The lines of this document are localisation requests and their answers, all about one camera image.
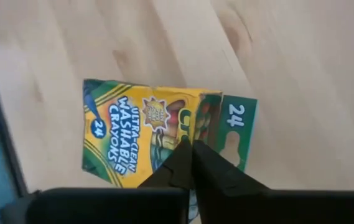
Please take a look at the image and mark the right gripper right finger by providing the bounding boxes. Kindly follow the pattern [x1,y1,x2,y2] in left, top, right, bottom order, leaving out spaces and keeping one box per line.
[192,139,354,224]

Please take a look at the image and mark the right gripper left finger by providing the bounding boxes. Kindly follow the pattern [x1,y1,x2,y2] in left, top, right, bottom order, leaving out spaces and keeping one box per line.
[26,138,195,224]

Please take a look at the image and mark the Crayola crayon box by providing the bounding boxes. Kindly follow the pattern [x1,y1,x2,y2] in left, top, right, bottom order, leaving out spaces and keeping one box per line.
[82,78,259,190]

